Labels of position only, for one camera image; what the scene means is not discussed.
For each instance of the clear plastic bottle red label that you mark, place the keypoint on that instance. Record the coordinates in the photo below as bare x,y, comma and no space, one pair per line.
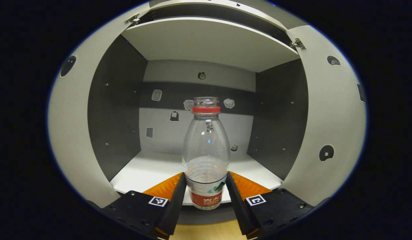
206,150

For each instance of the white cabinet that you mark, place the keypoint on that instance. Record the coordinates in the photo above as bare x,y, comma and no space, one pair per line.
116,116

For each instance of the white door with camera sticker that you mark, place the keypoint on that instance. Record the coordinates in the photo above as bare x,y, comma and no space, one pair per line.
72,133

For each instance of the white door with black cat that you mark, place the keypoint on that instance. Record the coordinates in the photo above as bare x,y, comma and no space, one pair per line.
332,110

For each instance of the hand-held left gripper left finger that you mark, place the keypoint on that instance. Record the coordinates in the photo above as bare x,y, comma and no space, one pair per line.
174,206

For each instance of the white cabinet shelf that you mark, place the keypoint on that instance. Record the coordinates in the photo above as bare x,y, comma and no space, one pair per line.
149,170
199,41

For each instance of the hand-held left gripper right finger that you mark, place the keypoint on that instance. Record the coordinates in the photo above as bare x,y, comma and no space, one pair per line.
239,206

